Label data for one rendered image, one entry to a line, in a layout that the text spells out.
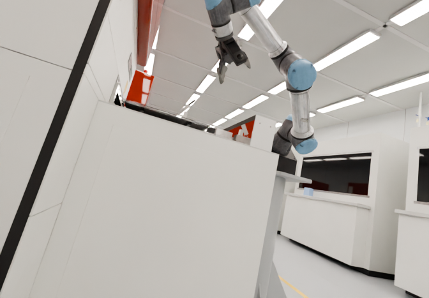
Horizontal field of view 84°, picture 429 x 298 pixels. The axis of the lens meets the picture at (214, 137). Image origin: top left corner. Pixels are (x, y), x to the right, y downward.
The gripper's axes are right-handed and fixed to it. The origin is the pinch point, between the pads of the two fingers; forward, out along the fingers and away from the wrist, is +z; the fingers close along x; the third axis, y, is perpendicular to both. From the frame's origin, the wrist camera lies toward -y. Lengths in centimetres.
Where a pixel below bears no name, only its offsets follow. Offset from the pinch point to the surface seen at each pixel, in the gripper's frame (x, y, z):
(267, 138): 4.8, -29.7, 10.5
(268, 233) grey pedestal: 19, -40, 75
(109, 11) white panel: 33, -18, -48
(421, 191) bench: -177, -36, 251
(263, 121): 3.0, -24.6, 6.1
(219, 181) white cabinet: 30, -40, 3
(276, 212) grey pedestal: 9, -33, 72
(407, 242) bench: -122, -68, 259
